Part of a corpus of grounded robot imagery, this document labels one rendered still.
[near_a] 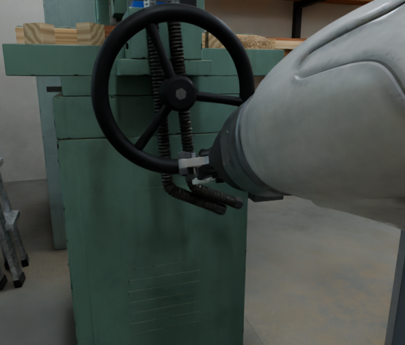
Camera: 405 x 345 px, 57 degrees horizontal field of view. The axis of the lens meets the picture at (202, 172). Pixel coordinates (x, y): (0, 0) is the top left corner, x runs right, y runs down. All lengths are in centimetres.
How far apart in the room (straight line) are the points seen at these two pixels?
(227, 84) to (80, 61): 32
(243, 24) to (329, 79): 342
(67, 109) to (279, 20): 310
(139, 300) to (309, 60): 84
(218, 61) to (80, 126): 33
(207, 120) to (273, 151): 65
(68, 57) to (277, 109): 65
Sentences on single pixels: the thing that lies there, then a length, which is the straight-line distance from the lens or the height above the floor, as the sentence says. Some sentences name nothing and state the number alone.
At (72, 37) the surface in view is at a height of 93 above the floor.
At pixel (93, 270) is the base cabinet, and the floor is 40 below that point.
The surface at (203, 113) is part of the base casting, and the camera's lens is 86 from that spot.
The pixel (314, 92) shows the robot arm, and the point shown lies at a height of 83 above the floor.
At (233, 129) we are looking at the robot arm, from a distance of 30.
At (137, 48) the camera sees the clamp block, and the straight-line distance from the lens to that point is 73.
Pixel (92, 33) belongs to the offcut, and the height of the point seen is 92.
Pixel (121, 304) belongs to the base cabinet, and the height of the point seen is 30.
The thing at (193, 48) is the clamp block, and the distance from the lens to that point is 75.
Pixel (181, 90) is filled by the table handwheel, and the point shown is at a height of 82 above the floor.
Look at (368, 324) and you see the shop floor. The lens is 151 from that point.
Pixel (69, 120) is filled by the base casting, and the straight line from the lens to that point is 82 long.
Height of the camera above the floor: 84
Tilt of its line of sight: 14 degrees down
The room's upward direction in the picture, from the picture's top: straight up
